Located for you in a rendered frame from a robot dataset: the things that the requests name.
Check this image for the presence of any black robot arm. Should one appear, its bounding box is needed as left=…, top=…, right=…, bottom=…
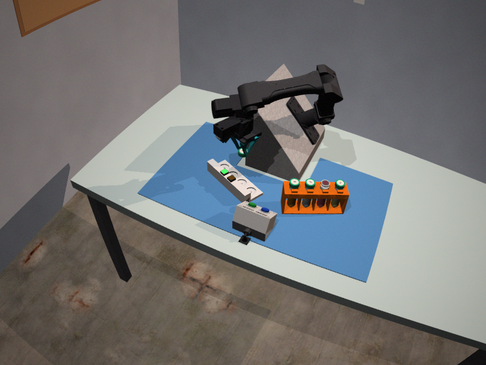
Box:
left=211, top=64, right=343, bottom=145

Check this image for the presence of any blue bench mat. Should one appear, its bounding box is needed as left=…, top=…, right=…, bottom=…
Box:
left=138, top=122, right=393, bottom=283

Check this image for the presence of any white cap tray with round nests and two lamps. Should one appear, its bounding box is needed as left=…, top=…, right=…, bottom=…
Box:
left=207, top=159, right=263, bottom=202

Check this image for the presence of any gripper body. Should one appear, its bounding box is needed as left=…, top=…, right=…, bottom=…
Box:
left=232, top=115, right=262, bottom=144

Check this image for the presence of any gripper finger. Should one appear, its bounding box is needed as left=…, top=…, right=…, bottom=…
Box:
left=230, top=136, right=242, bottom=150
left=240, top=136, right=259, bottom=156

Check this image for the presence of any green screw cap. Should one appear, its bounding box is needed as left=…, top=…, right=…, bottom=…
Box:
left=335, top=179, right=345, bottom=189
left=238, top=148, right=248, bottom=157
left=289, top=178, right=300, bottom=189
left=305, top=178, right=316, bottom=189

